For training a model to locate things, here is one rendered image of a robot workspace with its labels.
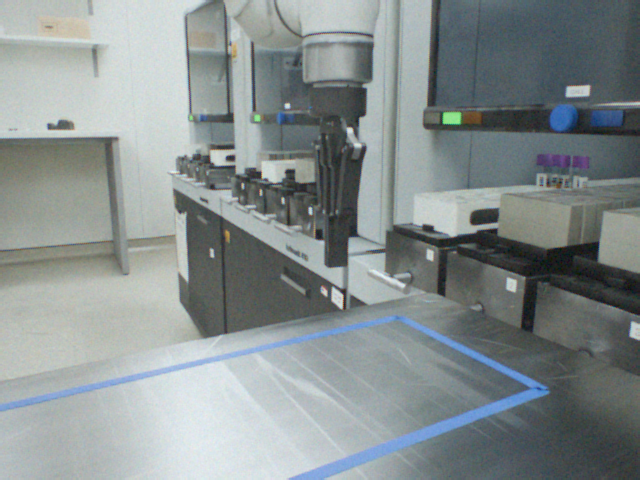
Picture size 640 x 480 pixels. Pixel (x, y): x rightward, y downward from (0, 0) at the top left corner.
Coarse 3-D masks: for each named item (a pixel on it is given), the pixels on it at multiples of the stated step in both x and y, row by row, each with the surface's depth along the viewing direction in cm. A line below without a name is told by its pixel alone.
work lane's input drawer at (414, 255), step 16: (400, 224) 84; (400, 240) 81; (416, 240) 78; (432, 240) 75; (448, 240) 75; (464, 240) 76; (400, 256) 82; (416, 256) 78; (432, 256) 75; (368, 272) 82; (400, 272) 82; (416, 272) 78; (432, 272) 75; (400, 288) 75; (432, 288) 75
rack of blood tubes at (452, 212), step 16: (432, 192) 85; (448, 192) 85; (464, 192) 85; (480, 192) 86; (496, 192) 85; (512, 192) 86; (416, 208) 83; (432, 208) 80; (448, 208) 76; (464, 208) 76; (480, 208) 77; (416, 224) 84; (432, 224) 80; (448, 224) 77; (464, 224) 77; (480, 224) 89; (496, 224) 79
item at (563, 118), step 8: (552, 112) 61; (560, 112) 60; (568, 112) 59; (576, 112) 59; (552, 120) 61; (560, 120) 60; (568, 120) 59; (576, 120) 59; (552, 128) 61; (560, 128) 60; (568, 128) 59
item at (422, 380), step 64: (320, 320) 43; (384, 320) 43; (448, 320) 43; (0, 384) 33; (64, 384) 33; (128, 384) 33; (192, 384) 33; (256, 384) 33; (320, 384) 33; (384, 384) 33; (448, 384) 33; (512, 384) 33; (576, 384) 33; (0, 448) 27; (64, 448) 27; (128, 448) 27; (192, 448) 27; (256, 448) 27; (320, 448) 27; (384, 448) 27; (448, 448) 27; (512, 448) 27; (576, 448) 27
